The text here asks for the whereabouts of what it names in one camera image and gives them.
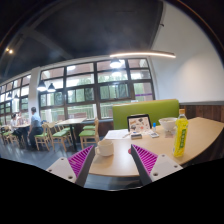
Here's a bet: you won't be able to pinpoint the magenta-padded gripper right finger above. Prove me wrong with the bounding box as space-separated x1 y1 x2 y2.
129 143 184 187

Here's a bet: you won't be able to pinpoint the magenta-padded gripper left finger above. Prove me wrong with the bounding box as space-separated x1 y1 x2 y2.
45 144 97 188

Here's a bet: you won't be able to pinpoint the yellow drink bottle orange cap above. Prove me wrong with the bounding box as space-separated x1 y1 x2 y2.
172 108 190 158

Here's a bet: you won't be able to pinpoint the small dark box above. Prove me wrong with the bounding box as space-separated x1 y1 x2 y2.
130 131 143 140

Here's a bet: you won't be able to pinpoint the wooden chairs with green seats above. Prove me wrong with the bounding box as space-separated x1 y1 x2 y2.
0 118 101 153

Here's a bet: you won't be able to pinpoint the white ceramic bowl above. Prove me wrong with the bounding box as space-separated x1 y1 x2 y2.
158 116 178 132

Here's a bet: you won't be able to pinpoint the white ribbed ceramic mug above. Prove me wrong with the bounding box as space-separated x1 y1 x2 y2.
94 139 115 158

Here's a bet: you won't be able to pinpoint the wooden dining table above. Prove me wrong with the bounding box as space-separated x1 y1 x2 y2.
54 117 88 153

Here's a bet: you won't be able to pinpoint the black-framed picture tablet stand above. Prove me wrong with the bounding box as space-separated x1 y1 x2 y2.
126 113 153 134

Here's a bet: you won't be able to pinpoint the person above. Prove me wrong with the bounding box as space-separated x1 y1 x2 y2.
9 113 21 135
28 106 44 149

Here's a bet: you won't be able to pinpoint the green upholstered bench sofa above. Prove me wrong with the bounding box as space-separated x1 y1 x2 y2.
112 98 181 131

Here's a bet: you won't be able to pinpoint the long curved linear light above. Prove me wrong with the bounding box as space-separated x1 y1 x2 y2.
109 49 177 59

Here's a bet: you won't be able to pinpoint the large dark-framed window wall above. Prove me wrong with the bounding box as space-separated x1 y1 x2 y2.
0 58 156 125

